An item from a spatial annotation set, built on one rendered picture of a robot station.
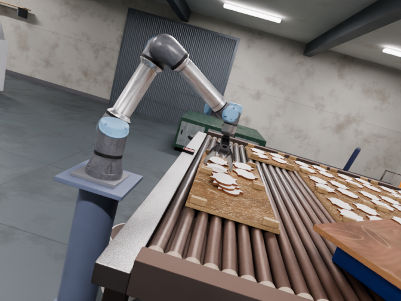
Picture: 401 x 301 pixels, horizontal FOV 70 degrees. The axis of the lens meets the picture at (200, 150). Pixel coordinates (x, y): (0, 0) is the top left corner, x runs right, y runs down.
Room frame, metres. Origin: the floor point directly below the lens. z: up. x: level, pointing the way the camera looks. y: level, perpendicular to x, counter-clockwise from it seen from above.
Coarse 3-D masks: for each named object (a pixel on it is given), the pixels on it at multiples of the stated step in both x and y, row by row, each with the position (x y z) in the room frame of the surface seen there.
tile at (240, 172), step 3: (237, 168) 1.58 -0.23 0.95; (234, 171) 1.53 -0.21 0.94; (237, 171) 1.52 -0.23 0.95; (240, 171) 1.54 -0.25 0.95; (243, 171) 1.55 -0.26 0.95; (246, 171) 1.57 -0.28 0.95; (237, 174) 1.47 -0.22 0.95; (240, 174) 1.48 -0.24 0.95; (243, 174) 1.49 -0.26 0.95; (246, 174) 1.51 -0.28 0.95; (249, 174) 1.53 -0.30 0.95; (252, 174) 1.55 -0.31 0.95; (243, 177) 1.46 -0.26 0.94; (246, 177) 1.46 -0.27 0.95; (249, 177) 1.47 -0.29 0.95; (252, 177) 1.49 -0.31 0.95; (255, 177) 1.51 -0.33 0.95; (252, 180) 1.47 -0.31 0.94
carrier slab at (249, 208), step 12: (204, 180) 1.25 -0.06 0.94; (192, 192) 1.07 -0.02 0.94; (204, 192) 1.10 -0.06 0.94; (216, 192) 1.14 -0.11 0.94; (252, 192) 1.28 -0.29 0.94; (264, 192) 1.33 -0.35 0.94; (192, 204) 0.96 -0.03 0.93; (216, 204) 1.02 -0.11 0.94; (228, 204) 1.05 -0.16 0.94; (240, 204) 1.09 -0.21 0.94; (252, 204) 1.13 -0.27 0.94; (264, 204) 1.17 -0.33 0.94; (228, 216) 0.96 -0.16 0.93; (240, 216) 0.97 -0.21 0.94; (252, 216) 1.01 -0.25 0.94; (264, 216) 1.04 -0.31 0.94; (264, 228) 0.95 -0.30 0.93
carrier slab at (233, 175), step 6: (204, 156) 1.68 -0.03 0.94; (216, 156) 1.77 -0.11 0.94; (210, 162) 1.58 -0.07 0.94; (228, 162) 1.70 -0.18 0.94; (234, 162) 1.75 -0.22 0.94; (198, 168) 1.41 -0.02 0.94; (228, 168) 1.57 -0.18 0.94; (234, 168) 1.60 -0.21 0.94; (228, 174) 1.45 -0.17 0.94; (234, 174) 1.48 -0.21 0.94; (258, 174) 1.63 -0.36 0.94; (240, 180) 1.41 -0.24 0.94; (246, 180) 1.44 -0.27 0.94; (258, 180) 1.50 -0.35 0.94
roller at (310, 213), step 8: (280, 168) 2.08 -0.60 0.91; (288, 176) 1.87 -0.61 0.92; (296, 192) 1.57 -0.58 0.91; (304, 200) 1.44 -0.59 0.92; (304, 208) 1.35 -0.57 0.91; (312, 216) 1.25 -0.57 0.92; (328, 240) 1.03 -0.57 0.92; (328, 248) 0.99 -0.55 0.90; (344, 272) 0.84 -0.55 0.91; (352, 280) 0.80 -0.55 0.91; (352, 288) 0.77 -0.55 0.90; (360, 288) 0.76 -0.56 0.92; (360, 296) 0.73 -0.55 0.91; (368, 296) 0.73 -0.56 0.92
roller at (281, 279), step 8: (248, 160) 2.04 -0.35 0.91; (264, 232) 0.96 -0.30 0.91; (272, 232) 0.95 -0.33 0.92; (264, 240) 0.93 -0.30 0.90; (272, 240) 0.90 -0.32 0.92; (272, 248) 0.84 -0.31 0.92; (272, 256) 0.80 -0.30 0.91; (280, 256) 0.81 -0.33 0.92; (272, 264) 0.77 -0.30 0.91; (280, 264) 0.76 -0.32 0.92; (272, 272) 0.74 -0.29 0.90; (280, 272) 0.72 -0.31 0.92; (280, 280) 0.69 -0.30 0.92; (288, 280) 0.70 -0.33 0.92; (280, 288) 0.65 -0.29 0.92; (288, 288) 0.65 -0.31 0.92
